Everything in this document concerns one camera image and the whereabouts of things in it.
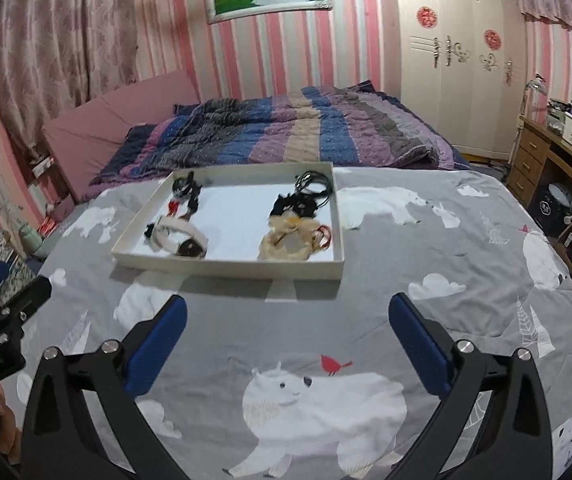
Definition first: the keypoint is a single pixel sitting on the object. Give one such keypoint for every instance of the white wide headband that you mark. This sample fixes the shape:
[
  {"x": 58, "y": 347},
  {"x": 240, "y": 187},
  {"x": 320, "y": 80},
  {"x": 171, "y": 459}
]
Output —
[{"x": 181, "y": 234}]

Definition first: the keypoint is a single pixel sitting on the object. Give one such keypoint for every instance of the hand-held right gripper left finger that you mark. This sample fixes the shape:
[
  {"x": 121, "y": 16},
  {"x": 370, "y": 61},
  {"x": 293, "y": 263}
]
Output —
[{"x": 158, "y": 347}]

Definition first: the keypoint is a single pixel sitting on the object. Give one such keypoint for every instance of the striped quilt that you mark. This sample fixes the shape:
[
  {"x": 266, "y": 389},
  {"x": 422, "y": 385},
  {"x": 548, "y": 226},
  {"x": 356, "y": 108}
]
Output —
[{"x": 291, "y": 135}]

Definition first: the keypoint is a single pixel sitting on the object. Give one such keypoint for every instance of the pale green flask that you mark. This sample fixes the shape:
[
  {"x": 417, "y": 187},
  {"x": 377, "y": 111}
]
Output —
[{"x": 31, "y": 240}]

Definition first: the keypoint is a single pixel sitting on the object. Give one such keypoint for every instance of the person's left hand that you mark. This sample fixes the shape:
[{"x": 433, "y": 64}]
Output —
[{"x": 5, "y": 425}]

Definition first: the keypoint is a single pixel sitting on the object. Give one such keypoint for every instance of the white shallow tray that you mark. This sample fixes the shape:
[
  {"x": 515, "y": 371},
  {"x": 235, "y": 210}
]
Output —
[{"x": 236, "y": 220}]

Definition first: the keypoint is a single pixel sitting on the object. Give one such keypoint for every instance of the cream wardrobe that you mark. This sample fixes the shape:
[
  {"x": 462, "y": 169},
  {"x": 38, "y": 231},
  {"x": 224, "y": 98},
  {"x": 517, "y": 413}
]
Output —
[{"x": 455, "y": 100}]

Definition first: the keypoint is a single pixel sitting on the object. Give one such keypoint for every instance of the grey polar bear blanket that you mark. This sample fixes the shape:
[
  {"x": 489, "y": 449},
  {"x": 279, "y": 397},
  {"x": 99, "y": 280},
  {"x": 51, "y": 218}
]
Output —
[{"x": 266, "y": 320}]

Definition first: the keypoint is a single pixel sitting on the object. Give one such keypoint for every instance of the wooden desk with drawers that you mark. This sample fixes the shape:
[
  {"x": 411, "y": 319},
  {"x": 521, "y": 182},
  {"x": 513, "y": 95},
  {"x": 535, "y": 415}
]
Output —
[{"x": 530, "y": 160}]

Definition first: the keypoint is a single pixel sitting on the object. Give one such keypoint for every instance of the beige fluffy scrunchie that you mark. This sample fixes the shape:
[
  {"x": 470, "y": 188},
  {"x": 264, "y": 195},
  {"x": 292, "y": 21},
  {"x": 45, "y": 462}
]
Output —
[{"x": 286, "y": 241}]

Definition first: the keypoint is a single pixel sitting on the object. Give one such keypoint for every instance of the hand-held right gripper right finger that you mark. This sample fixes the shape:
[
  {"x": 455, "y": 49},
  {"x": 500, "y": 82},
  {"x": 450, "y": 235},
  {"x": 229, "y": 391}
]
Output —
[{"x": 420, "y": 350}]

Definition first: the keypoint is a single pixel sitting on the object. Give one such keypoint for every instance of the black round-print box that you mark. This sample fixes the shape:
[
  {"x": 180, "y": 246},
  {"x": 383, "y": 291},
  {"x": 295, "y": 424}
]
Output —
[{"x": 555, "y": 205}]

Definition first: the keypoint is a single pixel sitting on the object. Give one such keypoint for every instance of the black hair scrunchie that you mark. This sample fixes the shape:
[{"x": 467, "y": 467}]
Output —
[{"x": 186, "y": 186}]

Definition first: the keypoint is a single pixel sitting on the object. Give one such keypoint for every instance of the desk lamp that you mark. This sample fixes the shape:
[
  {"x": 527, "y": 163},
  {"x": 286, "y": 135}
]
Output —
[{"x": 534, "y": 85}]

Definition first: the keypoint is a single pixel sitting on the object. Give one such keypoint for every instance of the white power strip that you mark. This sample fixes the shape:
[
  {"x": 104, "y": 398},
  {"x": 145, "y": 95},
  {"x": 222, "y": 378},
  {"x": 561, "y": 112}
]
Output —
[{"x": 41, "y": 166}]

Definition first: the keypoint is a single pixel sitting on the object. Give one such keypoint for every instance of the pink patterned curtain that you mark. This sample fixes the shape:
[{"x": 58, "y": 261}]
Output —
[{"x": 56, "y": 50}]

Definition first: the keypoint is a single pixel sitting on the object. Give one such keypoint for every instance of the pink padded headboard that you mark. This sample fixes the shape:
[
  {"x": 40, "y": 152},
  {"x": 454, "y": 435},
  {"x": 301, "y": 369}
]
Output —
[{"x": 116, "y": 115}]

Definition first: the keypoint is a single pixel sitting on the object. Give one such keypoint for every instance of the black hair clip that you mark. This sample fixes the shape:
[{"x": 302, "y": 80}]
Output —
[{"x": 193, "y": 206}]

